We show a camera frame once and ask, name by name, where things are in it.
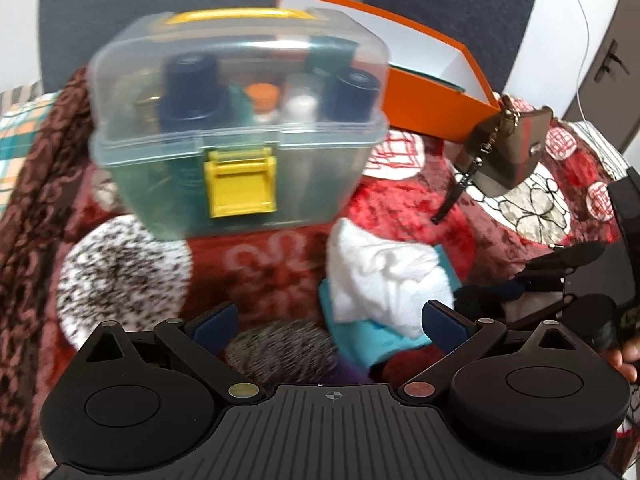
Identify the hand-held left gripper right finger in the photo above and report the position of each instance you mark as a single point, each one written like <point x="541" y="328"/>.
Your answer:
<point x="445" y="324"/>

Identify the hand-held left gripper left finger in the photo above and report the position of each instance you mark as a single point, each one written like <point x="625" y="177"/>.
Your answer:
<point x="215" y="324"/>

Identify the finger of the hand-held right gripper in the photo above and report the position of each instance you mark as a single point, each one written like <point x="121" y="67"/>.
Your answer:
<point x="535" y="307"/>
<point x="570" y="257"/>

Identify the black cloth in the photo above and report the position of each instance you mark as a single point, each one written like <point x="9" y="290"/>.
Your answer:
<point x="475" y="300"/>

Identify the teal blue face mask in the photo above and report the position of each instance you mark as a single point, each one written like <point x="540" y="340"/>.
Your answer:
<point x="370" y="345"/>

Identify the white cloth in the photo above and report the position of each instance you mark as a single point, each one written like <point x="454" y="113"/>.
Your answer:
<point x="380" y="275"/>

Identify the purple towel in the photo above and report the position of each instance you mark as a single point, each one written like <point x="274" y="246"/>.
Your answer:
<point x="350" y="375"/>

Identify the orange cardboard box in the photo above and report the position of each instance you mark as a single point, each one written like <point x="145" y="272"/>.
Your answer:
<point x="425" y="110"/>

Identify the person's right hand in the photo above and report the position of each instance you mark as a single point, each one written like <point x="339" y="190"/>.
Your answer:
<point x="627" y="360"/>

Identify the grey furry pompom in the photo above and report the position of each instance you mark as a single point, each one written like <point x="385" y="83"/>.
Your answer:
<point x="280" y="350"/>

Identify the red floral printed blanket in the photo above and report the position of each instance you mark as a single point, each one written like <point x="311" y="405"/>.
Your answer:
<point x="280" y="260"/>

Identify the striped bed sheet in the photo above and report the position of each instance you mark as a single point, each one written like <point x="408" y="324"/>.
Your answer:
<point x="600" y="137"/>

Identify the brown pouch with red stripe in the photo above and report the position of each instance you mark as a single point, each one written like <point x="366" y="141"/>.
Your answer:
<point x="510" y="160"/>

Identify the brown door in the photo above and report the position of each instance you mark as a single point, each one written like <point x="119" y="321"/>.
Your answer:
<point x="627" y="20"/>

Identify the bottle with orange cap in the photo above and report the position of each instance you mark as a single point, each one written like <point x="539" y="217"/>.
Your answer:
<point x="262" y="97"/>

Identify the white bottle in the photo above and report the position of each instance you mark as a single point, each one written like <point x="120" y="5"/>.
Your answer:
<point x="300" y="105"/>

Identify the bottle with dark blue cap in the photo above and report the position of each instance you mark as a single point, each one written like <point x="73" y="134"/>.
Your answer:
<point x="352" y="92"/>
<point x="192" y="85"/>

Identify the teal orange plaid cloth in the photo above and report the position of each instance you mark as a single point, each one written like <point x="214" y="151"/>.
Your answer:
<point x="20" y="150"/>

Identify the clear plastic storage box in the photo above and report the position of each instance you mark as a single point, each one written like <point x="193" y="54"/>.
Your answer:
<point x="130" y="60"/>

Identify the grey striped cloth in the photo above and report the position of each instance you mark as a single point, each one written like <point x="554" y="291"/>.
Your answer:
<point x="20" y="92"/>

